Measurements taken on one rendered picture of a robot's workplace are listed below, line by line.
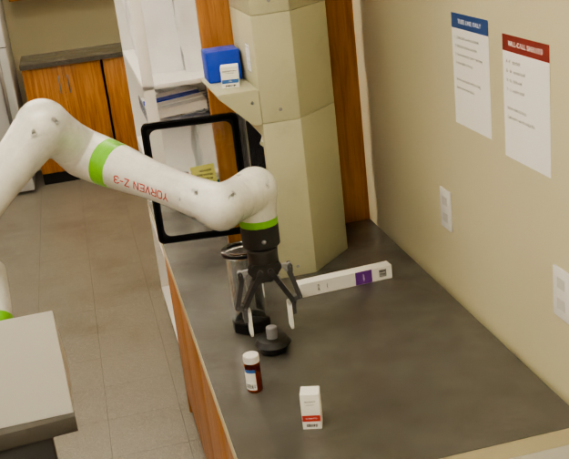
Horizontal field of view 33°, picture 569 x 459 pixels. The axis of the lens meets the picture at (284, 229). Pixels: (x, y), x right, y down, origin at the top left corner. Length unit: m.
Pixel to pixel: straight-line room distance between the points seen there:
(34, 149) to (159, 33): 1.86
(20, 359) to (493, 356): 1.09
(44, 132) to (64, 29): 5.96
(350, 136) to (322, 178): 0.36
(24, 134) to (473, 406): 1.16
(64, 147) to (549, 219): 1.10
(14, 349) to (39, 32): 6.11
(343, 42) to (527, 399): 1.41
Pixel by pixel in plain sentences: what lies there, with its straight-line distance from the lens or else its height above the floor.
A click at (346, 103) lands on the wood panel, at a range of 3.11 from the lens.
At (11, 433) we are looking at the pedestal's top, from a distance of 2.27.
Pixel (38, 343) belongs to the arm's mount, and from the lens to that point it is 2.20.
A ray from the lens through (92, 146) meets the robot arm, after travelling 2.31.
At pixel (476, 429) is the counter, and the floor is 0.94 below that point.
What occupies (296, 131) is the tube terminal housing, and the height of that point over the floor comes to 1.38.
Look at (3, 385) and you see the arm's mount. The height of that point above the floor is 1.04.
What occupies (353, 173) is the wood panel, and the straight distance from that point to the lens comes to 3.17.
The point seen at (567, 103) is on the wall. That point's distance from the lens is 1.93.
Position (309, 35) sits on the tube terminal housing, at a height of 1.63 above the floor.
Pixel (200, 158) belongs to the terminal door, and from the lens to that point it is 3.00.
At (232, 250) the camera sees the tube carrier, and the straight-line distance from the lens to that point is 2.48.
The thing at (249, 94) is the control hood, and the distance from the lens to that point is 2.64.
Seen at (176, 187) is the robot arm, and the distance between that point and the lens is 2.16.
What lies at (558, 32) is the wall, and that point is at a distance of 1.93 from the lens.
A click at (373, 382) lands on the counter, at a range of 2.21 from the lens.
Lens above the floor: 2.02
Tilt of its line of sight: 20 degrees down
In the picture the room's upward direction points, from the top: 7 degrees counter-clockwise
